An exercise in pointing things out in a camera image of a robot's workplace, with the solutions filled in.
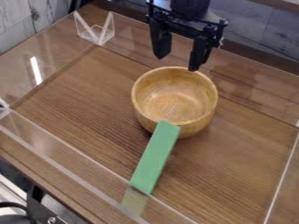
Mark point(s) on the clear acrylic corner bracket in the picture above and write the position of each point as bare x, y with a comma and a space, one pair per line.
96, 34

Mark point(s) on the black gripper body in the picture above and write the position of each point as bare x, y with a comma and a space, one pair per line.
190, 18

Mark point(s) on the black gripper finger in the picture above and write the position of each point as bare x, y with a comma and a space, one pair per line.
199, 53
160, 38

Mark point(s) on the wooden bowl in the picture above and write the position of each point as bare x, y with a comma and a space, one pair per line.
175, 95

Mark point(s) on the green rectangular stick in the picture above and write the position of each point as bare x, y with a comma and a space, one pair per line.
155, 156

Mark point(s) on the black table leg bracket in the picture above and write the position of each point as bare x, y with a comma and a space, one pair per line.
43, 215

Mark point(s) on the clear acrylic tray wall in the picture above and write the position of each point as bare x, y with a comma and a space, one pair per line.
94, 190

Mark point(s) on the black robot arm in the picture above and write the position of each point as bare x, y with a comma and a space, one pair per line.
187, 18

